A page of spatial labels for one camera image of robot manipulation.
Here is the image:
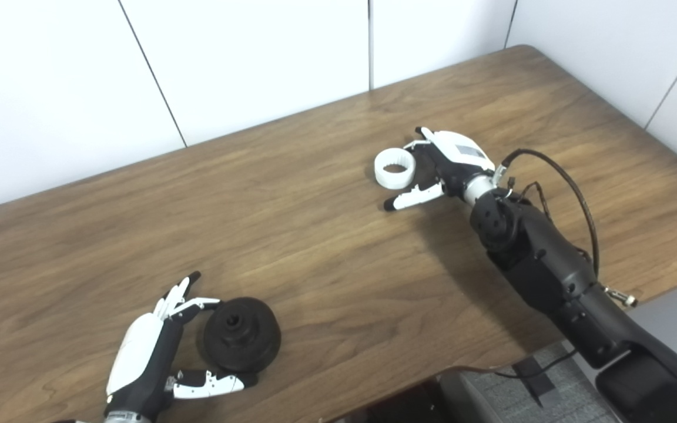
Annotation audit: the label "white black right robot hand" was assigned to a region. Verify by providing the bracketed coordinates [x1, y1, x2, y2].
[383, 126, 498, 212]

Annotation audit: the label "round black plastic part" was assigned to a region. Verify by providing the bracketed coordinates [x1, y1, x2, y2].
[202, 297, 283, 375]

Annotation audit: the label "thin black hanging cable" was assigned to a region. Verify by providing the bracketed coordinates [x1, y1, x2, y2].
[480, 348, 579, 380]

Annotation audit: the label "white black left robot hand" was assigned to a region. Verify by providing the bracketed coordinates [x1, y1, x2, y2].
[103, 270, 260, 421]

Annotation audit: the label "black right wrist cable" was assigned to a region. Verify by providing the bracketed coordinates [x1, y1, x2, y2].
[494, 148, 601, 280]

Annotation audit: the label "white toothed plastic ring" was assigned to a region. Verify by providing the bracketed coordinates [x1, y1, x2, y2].
[374, 148, 417, 189]

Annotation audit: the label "thin right arm wires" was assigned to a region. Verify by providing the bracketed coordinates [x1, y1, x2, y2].
[506, 179, 592, 260]

